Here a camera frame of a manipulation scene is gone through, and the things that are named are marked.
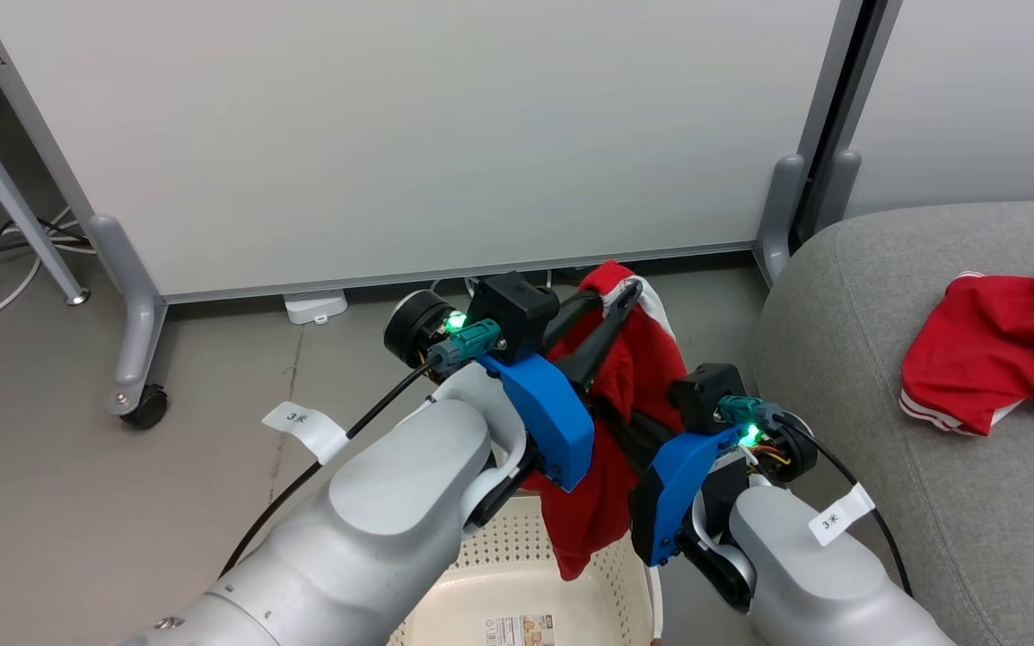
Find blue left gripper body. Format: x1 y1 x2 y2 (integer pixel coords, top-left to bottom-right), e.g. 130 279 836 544
478 352 597 493

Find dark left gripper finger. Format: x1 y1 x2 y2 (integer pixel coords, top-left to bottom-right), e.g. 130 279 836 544
570 279 644 397
540 291 613 354

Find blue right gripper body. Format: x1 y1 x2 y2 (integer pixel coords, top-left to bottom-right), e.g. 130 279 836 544
629 425 745 569

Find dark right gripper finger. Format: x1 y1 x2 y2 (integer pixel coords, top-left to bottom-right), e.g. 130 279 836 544
596 400 673 455
613 430 658 476

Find red jersey with white collar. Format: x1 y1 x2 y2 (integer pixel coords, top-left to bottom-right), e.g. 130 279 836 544
520 259 690 582

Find red shorts with white stripes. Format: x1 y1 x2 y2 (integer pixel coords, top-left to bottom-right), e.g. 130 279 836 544
898 231 1034 438

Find grey fabric sofa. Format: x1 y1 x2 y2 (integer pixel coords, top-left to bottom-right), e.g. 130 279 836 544
749 198 1034 646

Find beige perforated laundry basket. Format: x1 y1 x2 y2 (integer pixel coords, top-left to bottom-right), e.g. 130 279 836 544
386 492 663 646

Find printed basket sticker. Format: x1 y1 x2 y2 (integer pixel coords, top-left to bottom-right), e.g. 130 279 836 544
483 614 557 646

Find large white partition panel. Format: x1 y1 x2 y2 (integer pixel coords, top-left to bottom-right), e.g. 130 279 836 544
0 0 870 307

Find white power adapter box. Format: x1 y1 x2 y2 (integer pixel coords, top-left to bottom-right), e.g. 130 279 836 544
283 288 350 327

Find black caster wheel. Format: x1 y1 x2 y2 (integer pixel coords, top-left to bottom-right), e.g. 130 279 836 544
118 383 170 431

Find grey partition foot with caster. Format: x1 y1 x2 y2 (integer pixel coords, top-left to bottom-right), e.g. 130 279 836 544
85 213 169 419

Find grey metal table leg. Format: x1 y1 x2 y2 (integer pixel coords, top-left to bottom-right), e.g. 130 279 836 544
0 74 92 307

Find teal left camera connector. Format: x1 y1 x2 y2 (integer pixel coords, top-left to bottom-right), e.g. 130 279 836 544
430 318 505 378

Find teal camera connector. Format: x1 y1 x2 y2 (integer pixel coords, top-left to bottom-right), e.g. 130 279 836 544
718 394 784 433
430 318 505 378

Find teal right camera connector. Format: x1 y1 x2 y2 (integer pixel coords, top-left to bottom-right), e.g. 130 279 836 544
718 394 784 433

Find white right cable label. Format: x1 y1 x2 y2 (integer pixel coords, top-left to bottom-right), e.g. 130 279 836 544
808 482 878 547

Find white cable label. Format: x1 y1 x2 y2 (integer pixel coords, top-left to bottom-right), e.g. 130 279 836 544
262 400 350 466
808 482 878 547

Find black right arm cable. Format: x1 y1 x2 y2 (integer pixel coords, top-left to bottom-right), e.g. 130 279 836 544
775 415 915 599

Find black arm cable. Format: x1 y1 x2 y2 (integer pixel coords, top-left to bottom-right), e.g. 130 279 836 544
215 357 439 580
775 415 915 599

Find white left cable label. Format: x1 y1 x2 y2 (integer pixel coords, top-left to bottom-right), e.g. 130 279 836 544
262 400 350 466

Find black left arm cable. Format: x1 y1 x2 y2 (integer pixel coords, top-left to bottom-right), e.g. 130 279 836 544
215 357 439 580

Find white floor cables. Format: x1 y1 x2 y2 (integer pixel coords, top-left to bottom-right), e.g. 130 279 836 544
0 214 94 326

